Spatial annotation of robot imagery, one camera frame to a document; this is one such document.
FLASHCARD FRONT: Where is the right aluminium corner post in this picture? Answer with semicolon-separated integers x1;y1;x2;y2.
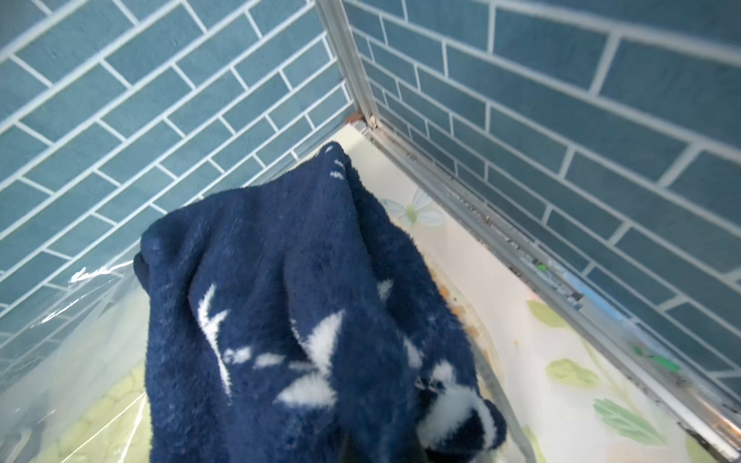
316;0;379;129

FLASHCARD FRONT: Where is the navy blue star blanket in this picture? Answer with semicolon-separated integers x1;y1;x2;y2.
134;142;507;462

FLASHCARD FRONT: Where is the light green fluffy blanket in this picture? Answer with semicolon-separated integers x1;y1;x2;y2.
34;362;152;462

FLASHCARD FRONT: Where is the clear plastic vacuum bag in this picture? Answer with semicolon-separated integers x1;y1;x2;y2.
1;260;149;462

